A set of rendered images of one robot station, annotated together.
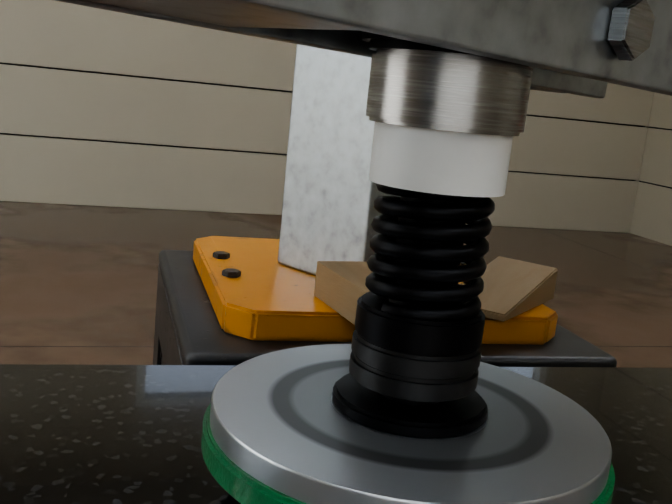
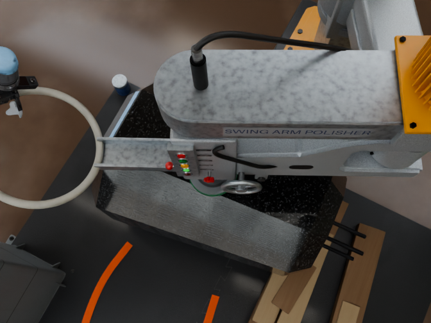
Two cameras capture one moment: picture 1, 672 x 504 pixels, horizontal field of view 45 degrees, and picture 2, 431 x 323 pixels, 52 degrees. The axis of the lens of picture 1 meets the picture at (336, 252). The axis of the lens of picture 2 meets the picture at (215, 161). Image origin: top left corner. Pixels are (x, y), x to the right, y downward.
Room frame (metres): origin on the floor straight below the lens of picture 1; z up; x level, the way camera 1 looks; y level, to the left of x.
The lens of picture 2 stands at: (0.07, -0.50, 2.79)
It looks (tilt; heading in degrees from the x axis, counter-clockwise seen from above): 72 degrees down; 50
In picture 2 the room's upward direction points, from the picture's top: 6 degrees counter-clockwise
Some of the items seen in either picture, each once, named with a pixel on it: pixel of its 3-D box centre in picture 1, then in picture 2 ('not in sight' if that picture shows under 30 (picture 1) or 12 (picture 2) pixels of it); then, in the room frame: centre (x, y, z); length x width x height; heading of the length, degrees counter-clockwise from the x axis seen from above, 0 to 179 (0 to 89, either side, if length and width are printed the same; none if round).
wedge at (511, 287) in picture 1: (501, 286); not in sight; (1.18, -0.25, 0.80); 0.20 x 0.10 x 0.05; 147
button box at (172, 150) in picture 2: not in sight; (185, 161); (0.29, -0.07, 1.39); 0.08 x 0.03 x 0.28; 133
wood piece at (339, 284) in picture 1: (378, 297); not in sight; (1.04, -0.06, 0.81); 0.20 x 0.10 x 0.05; 24
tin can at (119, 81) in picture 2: not in sight; (121, 85); (0.58, 1.02, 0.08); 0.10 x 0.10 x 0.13
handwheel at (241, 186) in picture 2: not in sight; (241, 177); (0.42, -0.22, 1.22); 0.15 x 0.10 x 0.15; 133
